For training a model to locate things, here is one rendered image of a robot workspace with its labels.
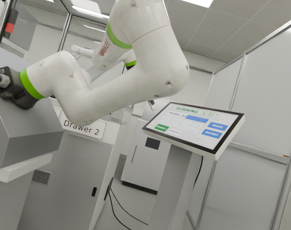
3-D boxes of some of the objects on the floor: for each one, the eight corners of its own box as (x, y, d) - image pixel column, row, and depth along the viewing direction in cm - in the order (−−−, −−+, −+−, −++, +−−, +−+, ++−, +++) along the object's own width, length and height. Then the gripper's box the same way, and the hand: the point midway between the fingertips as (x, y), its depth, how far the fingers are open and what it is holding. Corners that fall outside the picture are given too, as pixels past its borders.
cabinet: (81, 263, 127) (115, 145, 128) (-71, 220, 126) (-35, 102, 127) (108, 201, 222) (127, 133, 223) (21, 176, 221) (41, 109, 223)
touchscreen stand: (129, 374, 79) (197, 135, 81) (83, 284, 112) (132, 116, 114) (193, 315, 113) (240, 147, 115) (144, 259, 146) (181, 130, 148)
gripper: (151, 68, 96) (166, 107, 108) (135, 68, 105) (150, 103, 118) (141, 76, 92) (157, 115, 105) (125, 75, 102) (142, 111, 114)
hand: (151, 104), depth 109 cm, fingers closed
